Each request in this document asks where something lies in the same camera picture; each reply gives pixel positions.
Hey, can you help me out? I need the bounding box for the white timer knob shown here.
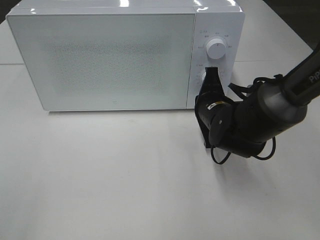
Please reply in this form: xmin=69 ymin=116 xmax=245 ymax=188
xmin=200 ymin=71 xmax=206 ymax=84

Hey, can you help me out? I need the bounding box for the white microwave door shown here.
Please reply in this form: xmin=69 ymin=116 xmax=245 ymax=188
xmin=8 ymin=14 xmax=194 ymax=111

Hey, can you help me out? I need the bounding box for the white upper microwave knob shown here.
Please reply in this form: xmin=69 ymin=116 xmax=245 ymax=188
xmin=204 ymin=36 xmax=227 ymax=60

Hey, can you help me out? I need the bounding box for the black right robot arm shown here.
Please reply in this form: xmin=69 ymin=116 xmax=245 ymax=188
xmin=194 ymin=48 xmax=320 ymax=159

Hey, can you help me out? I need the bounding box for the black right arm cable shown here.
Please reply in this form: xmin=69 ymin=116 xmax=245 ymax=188
xmin=210 ymin=81 xmax=277 ymax=165

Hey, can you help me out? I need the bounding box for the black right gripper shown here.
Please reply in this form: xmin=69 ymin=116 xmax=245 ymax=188
xmin=194 ymin=67 xmax=235 ymax=149

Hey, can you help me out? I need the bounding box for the white microwave oven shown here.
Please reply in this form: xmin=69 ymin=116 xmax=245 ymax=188
xmin=6 ymin=0 xmax=245 ymax=110

